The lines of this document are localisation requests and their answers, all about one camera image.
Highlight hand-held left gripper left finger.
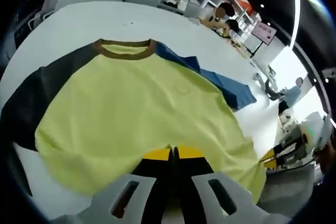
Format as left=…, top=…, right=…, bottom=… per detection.
left=91, top=147, right=173, bottom=224

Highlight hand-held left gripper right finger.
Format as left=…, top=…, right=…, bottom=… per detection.
left=173, top=144, right=257, bottom=224

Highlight yellow garment grey blue sleeves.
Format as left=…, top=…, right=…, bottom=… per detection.
left=0, top=38, right=267, bottom=224

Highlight black curved device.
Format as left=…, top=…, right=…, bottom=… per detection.
left=264, top=81, right=285, bottom=102

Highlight white handheld device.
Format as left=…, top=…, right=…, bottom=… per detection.
left=252, top=72, right=264, bottom=86

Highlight pink sign screen on stand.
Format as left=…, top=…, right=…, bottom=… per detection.
left=250, top=21, right=278, bottom=57

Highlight white office chair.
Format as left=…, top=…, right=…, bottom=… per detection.
left=27, top=0, right=64, bottom=27

